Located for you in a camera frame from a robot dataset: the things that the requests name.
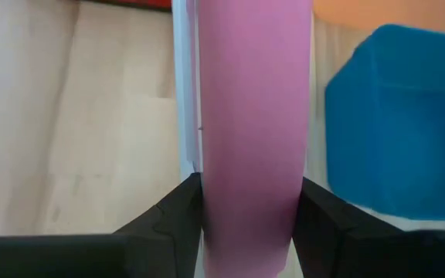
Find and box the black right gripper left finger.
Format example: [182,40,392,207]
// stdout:
[0,172,204,278]

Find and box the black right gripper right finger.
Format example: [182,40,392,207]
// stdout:
[291,176,445,278]

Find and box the pink eraser block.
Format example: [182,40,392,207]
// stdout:
[171,0,316,278]

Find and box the red stapler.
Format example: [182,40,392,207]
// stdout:
[78,0,174,12]

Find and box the blue plastic bin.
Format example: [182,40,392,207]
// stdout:
[324,23,445,222]

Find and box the orange translucent plastic bin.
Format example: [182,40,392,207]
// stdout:
[312,0,445,39]

